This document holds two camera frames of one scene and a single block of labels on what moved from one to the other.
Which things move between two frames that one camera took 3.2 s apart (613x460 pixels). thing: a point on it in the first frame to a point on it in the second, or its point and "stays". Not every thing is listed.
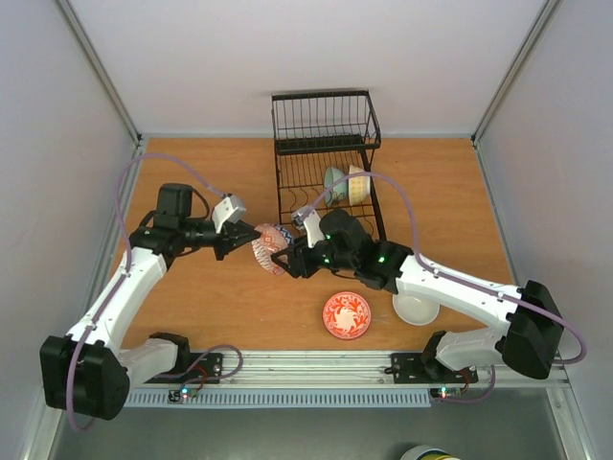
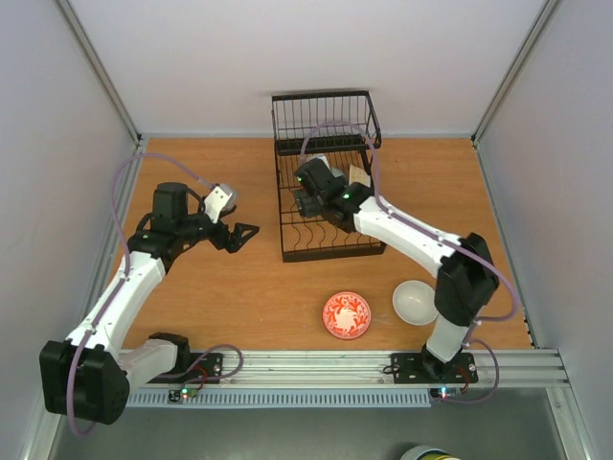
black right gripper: (303, 262) to (306, 204)
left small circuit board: (175, 395) stays
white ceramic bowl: (416, 310) stays
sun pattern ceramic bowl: (359, 188) stays
